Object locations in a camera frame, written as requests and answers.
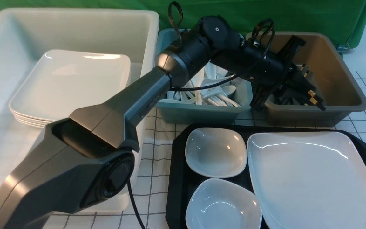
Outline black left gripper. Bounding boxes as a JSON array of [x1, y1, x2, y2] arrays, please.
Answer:
[[250, 35, 314, 111]]

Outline lower stacked white plates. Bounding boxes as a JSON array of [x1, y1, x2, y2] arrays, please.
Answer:
[[9, 108, 55, 128]]

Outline large white rice plate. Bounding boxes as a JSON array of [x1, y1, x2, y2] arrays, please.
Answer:
[[247, 132, 366, 229]]

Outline pile of white spoons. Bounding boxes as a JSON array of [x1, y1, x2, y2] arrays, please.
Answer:
[[160, 62, 240, 107]]

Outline black chopstick pair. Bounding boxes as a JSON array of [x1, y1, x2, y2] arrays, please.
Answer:
[[295, 64, 326, 111]]

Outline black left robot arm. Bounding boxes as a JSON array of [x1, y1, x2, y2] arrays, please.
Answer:
[[0, 16, 315, 229]]

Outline white bowl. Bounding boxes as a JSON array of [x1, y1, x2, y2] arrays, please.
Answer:
[[185, 127, 248, 179], [185, 178, 262, 229]]

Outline large white plastic bin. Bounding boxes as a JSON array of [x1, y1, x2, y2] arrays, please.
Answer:
[[0, 8, 160, 213]]

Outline top stacked white square plate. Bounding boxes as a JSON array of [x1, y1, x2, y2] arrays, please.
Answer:
[[9, 50, 131, 121]]

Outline teal plastic spoon bin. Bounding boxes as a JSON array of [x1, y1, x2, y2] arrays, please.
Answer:
[[154, 29, 254, 125]]

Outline brown plastic chopstick bin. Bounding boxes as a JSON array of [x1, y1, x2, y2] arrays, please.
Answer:
[[264, 32, 366, 127]]

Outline black serving tray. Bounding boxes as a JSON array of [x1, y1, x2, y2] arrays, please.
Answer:
[[165, 123, 366, 229]]

